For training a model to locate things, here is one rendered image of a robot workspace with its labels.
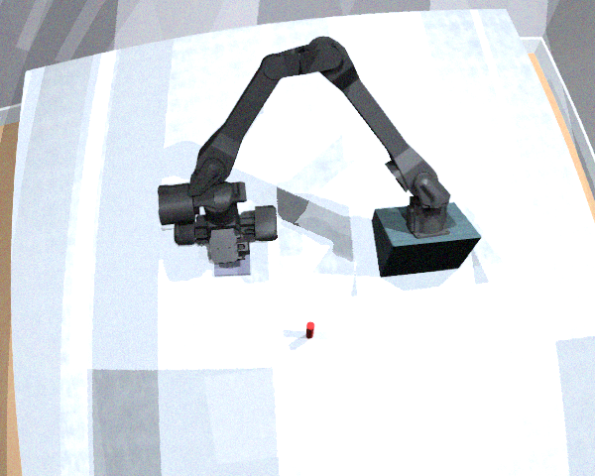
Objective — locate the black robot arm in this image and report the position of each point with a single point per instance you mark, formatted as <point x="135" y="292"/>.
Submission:
<point x="208" y="188"/>

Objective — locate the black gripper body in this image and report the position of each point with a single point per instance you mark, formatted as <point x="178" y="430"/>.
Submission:
<point x="262" y="221"/>

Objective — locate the dark red peg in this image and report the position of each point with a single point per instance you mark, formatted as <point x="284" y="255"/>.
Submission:
<point x="310" y="330"/>

